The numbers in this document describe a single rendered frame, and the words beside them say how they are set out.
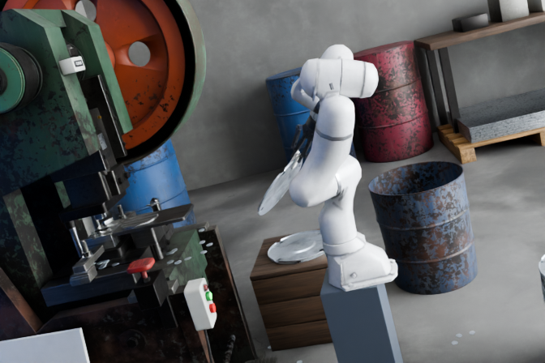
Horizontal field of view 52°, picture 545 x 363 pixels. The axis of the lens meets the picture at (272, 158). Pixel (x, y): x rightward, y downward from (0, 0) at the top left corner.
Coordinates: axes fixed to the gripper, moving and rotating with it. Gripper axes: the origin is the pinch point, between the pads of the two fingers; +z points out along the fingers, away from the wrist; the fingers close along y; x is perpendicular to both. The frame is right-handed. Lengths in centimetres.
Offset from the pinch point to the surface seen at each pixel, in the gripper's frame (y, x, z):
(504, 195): -86, -139, 13
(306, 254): -24.6, 2.8, 30.8
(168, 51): 55, 26, -19
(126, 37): 72, 29, -15
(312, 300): -38, 11, 40
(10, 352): 22, 102, 54
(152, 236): 13, 63, 19
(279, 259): -17.0, 5.6, 39.5
